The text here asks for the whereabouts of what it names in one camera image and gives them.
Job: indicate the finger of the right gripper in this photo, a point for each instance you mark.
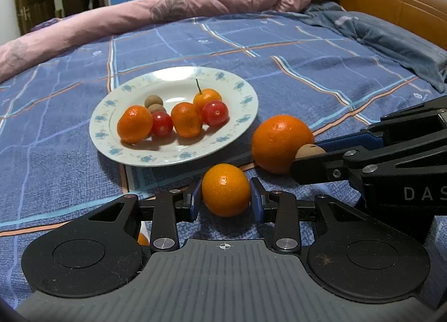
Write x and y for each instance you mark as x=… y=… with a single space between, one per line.
x=341 y=165
x=350 y=141

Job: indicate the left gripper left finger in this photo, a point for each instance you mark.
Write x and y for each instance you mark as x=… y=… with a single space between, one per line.
x=171 y=207

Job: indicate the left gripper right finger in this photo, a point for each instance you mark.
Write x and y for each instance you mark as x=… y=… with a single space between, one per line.
x=280 y=208

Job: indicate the brown longan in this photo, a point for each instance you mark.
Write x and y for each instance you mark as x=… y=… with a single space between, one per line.
x=156 y=108
x=153 y=99
x=308 y=150

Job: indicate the large orange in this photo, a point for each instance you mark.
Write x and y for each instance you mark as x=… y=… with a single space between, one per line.
x=275 y=142

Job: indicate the red cherry tomato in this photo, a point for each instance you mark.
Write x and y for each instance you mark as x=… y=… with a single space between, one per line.
x=162 y=125
x=215 y=113

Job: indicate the small tangerine with stem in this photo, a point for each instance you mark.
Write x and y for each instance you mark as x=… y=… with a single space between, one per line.
x=205 y=96

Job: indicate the grey blue blanket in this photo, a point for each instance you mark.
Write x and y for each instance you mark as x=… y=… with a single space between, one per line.
x=425 y=59

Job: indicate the blue plaid bed sheet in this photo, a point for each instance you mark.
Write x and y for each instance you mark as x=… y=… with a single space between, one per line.
x=51 y=171

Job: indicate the white floral plate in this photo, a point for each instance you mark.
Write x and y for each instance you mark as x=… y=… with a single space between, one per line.
x=174 y=85

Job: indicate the pink quilt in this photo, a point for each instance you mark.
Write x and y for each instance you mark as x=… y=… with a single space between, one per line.
x=39 y=46

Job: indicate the purple folded cloth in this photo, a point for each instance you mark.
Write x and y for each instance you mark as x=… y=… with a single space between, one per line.
x=45 y=24

